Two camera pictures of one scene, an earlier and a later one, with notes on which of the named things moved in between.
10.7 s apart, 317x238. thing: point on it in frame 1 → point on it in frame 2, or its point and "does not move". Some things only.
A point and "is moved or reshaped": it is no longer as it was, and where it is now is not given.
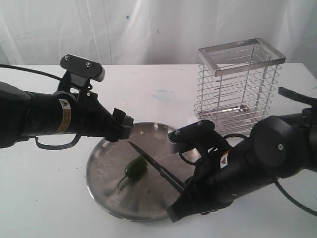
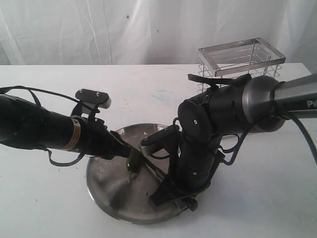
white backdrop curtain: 124,32 does not move
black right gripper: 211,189 → 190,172
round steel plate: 146,199 does not move
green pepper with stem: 135,170 is moved or reshaped
